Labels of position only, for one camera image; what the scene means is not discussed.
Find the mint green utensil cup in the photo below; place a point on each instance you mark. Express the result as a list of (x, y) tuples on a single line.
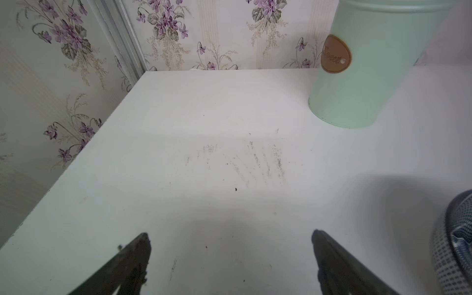
[(370, 48)]

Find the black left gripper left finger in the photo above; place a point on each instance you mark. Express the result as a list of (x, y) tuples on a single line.
[(124, 274)]

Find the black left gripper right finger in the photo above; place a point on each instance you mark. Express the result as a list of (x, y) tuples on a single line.
[(340, 273)]

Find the dark navy patterned bowl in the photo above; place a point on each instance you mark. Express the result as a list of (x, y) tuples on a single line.
[(451, 246)]

